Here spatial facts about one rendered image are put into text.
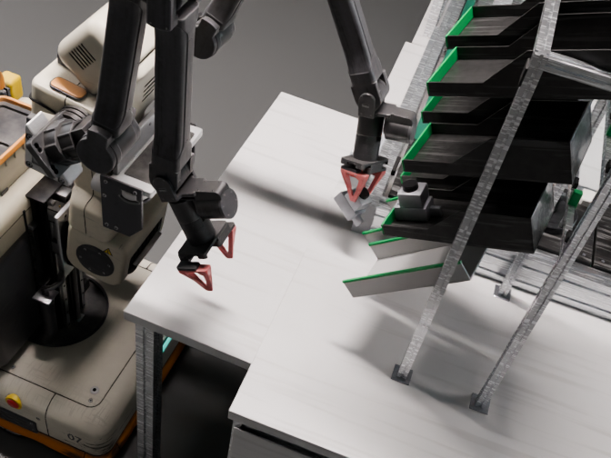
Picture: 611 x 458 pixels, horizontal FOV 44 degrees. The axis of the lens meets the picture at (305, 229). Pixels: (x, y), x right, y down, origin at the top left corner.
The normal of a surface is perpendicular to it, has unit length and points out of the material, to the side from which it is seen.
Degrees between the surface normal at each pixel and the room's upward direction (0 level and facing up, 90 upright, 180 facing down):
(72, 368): 0
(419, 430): 0
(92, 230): 90
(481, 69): 25
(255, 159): 0
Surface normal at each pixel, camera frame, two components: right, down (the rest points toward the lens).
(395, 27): 0.14, -0.68
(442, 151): -0.23, -0.81
